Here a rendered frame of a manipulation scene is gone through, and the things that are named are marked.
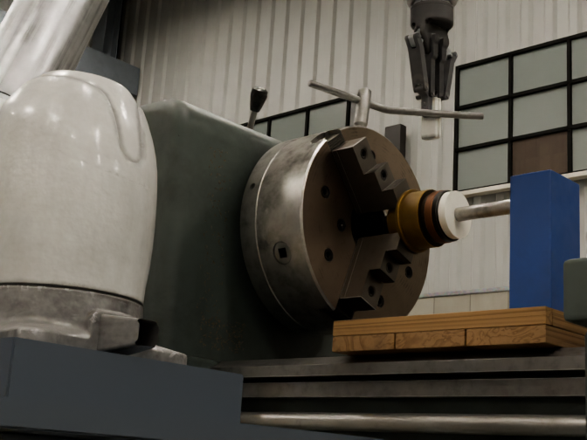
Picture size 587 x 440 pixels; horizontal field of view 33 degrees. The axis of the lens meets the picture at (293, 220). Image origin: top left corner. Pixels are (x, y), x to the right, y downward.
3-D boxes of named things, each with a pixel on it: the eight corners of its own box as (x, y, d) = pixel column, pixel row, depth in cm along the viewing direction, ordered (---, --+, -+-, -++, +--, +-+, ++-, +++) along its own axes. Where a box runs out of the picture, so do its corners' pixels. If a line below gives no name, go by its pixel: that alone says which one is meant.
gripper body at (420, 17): (436, -8, 165) (436, 44, 163) (463, 8, 171) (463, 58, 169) (399, 3, 170) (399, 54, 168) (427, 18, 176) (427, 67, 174)
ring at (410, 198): (380, 185, 143) (432, 175, 137) (417, 200, 150) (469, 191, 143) (377, 247, 141) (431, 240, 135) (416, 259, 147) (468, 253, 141)
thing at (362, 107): (354, 151, 154) (362, 85, 158) (347, 154, 156) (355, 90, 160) (366, 154, 155) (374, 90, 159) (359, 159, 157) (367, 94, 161)
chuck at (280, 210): (241, 305, 139) (272, 104, 149) (376, 354, 160) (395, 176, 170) (287, 300, 133) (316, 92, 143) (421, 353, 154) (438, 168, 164)
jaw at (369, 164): (339, 219, 148) (309, 147, 145) (356, 204, 152) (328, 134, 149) (398, 209, 141) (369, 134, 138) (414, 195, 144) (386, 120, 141)
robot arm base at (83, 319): (56, 341, 75) (65, 271, 76) (-90, 350, 89) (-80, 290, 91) (224, 369, 88) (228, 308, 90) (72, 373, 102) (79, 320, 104)
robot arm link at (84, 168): (51, 278, 80) (82, 32, 86) (-81, 289, 91) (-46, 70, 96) (183, 310, 93) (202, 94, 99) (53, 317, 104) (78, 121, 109)
